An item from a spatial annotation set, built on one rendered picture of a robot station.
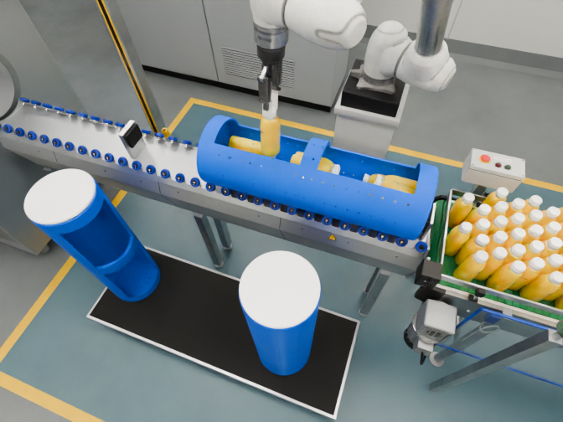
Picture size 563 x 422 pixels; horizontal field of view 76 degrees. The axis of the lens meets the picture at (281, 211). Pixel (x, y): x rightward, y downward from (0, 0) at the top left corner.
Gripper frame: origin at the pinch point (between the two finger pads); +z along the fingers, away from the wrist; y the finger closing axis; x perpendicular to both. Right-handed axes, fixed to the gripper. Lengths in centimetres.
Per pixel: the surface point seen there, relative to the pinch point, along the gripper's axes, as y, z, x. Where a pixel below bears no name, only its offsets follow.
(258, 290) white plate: 41, 43, 14
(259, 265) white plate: 32, 43, 10
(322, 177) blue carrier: -0.1, 24.9, 20.6
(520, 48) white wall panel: -298, 114, 128
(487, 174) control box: -36, 34, 79
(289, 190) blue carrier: 5.0, 32.2, 10.3
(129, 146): -1, 49, -70
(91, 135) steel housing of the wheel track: -6, 59, -100
